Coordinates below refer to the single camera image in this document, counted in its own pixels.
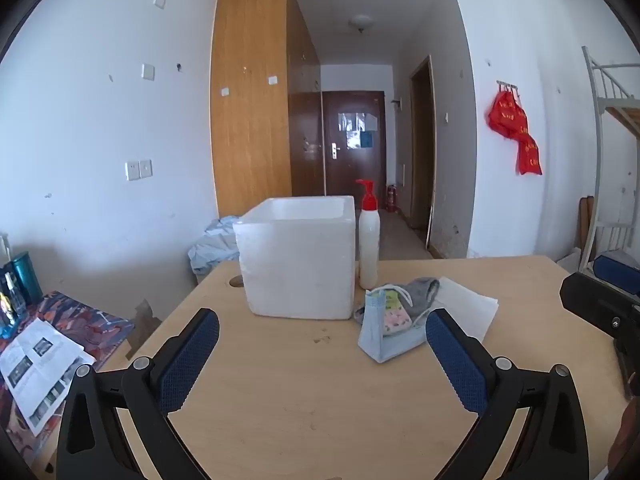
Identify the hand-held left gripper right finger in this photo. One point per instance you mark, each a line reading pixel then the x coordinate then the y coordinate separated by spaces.
pixel 457 360

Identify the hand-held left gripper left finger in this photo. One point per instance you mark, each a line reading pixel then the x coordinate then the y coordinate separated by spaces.
pixel 190 355

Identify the colourful patterned sock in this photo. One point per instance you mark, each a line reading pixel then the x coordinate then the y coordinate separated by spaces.
pixel 396 317

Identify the grey sock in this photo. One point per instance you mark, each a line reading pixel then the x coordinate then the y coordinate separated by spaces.
pixel 422 290

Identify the blue face mask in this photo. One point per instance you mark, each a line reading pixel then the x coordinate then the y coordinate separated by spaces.
pixel 372 330

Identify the white foam box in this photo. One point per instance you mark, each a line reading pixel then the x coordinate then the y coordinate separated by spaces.
pixel 295 265

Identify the person's right hand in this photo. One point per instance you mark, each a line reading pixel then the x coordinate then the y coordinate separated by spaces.
pixel 626 435

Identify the white paper tissue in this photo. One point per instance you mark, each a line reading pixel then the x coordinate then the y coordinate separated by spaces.
pixel 470 305

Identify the wooden boards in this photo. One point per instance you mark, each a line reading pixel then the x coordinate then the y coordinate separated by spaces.
pixel 586 222

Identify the colourful patterned cloth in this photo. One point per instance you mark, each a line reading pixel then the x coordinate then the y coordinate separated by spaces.
pixel 100 325

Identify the light blue bedsheet pile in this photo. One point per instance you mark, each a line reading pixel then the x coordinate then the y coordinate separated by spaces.
pixel 215 245

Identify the white bottle with red pump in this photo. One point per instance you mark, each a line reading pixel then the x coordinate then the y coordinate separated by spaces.
pixel 368 250

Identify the open printed booklet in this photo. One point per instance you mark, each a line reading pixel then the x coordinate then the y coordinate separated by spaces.
pixel 35 365

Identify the small red plastic bag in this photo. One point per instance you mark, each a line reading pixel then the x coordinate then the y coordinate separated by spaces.
pixel 529 157

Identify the red fire extinguisher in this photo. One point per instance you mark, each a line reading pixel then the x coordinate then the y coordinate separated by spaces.
pixel 391 200

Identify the teal bottle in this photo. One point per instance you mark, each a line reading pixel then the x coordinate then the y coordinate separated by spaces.
pixel 26 280

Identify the small clear spray bottle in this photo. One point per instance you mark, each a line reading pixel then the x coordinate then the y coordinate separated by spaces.
pixel 12 295

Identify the white metal bunk bed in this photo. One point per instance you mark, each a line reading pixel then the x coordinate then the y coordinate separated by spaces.
pixel 597 110

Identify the large red plastic bag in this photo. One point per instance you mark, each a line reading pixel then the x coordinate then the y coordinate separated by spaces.
pixel 507 117

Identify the dark brown door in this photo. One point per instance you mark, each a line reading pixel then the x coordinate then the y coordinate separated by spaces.
pixel 355 170

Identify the blue paper notice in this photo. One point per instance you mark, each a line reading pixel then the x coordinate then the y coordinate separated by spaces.
pixel 366 139

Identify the wooden wardrobe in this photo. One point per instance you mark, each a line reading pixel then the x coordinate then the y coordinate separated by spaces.
pixel 250 110

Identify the white paper notices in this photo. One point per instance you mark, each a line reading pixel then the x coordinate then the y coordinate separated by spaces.
pixel 357 121

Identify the ceiling lamp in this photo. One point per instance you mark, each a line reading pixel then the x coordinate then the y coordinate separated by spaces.
pixel 362 22

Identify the white double wall socket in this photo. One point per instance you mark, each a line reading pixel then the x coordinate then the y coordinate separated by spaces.
pixel 138 169

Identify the wall hook rack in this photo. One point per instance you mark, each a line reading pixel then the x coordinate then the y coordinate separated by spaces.
pixel 507 84

